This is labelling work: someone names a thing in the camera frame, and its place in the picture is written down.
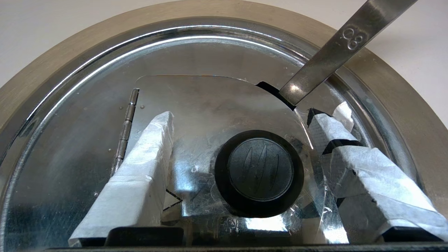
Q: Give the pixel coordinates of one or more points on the steel pot lid black knob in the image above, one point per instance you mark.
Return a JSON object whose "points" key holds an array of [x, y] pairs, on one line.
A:
{"points": [[210, 105]]}

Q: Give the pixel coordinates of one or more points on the steel ladle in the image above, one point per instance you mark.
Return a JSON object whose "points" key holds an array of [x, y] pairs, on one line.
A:
{"points": [[332, 52]]}

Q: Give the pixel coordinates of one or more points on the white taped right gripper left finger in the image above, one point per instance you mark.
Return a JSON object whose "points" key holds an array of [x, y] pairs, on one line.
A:
{"points": [[136, 182]]}

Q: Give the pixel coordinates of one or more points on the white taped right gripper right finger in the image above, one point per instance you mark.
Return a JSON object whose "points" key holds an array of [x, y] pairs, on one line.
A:
{"points": [[381, 189]]}

